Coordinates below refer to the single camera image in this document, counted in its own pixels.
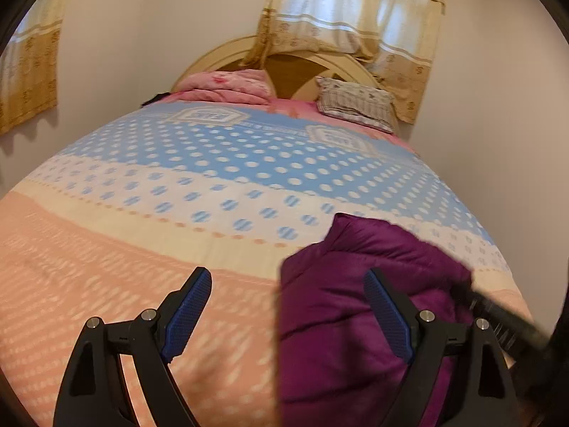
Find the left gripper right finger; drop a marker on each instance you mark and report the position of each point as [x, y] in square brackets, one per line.
[480, 390]

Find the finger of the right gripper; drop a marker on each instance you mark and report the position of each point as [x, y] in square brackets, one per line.
[517, 337]

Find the purple hooded down jacket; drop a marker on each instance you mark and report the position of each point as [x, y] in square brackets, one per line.
[335, 367]

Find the polka dot bed quilt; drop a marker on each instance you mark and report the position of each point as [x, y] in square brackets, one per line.
[120, 218]

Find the grey patterned pillow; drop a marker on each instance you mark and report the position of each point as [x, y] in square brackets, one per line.
[356, 103]

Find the beige left window curtain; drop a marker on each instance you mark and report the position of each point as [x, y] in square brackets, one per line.
[29, 65]

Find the beige window curtain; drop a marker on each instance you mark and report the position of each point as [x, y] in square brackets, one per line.
[394, 40]
[29, 65]

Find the beige centre window curtain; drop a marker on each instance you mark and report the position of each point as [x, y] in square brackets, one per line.
[394, 40]

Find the cream wooden headboard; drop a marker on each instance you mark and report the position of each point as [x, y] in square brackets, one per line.
[290, 75]

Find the folded pink blanket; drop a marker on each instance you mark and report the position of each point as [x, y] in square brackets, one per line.
[246, 86]

